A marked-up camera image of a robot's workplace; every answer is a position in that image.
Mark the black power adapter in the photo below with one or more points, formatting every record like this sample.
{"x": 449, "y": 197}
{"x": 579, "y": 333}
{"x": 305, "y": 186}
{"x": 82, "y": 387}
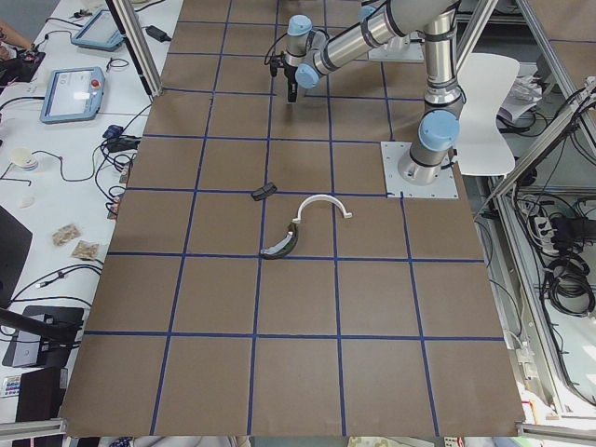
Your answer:
{"x": 158, "y": 34}

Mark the aluminium frame post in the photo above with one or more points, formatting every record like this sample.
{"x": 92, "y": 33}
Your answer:
{"x": 128, "y": 25}

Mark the near blue teach pendant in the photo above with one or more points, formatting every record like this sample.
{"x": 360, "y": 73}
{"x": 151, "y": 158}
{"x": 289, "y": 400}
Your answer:
{"x": 73, "y": 95}

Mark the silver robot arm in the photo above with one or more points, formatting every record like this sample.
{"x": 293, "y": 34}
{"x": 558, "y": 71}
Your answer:
{"x": 311, "y": 54}

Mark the small black plastic block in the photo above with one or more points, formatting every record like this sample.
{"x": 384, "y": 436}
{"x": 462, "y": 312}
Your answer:
{"x": 264, "y": 192}

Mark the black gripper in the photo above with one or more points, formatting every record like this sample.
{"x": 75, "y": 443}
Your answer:
{"x": 291, "y": 77}

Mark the white curved plastic bracket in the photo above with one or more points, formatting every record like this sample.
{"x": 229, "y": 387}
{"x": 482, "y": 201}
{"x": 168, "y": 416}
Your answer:
{"x": 318, "y": 201}

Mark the olive curved brake shoe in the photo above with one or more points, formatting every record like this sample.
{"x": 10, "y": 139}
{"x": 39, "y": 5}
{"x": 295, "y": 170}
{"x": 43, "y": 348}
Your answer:
{"x": 284, "y": 247}

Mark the far blue teach pendant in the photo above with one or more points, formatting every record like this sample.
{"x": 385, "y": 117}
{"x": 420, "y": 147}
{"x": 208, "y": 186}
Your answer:
{"x": 100, "y": 32}

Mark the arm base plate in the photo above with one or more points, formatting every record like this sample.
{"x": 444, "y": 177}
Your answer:
{"x": 400, "y": 49}
{"x": 405, "y": 179}

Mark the blue teach pendant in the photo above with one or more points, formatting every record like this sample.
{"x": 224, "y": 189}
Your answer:
{"x": 73, "y": 95}
{"x": 100, "y": 32}

